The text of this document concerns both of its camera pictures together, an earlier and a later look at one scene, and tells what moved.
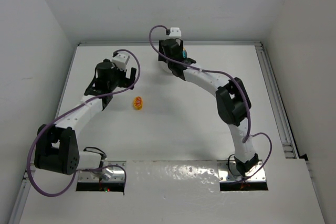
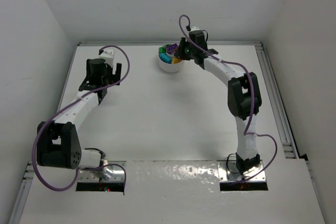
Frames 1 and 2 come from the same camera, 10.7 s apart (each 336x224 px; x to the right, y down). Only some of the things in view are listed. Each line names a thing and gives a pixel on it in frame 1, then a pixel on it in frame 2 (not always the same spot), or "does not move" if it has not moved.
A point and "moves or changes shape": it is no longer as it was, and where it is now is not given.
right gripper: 163,51 to 181,51
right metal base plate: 228,171 does not move
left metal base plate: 112,173 does not move
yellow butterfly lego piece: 138,103 moves or changes shape
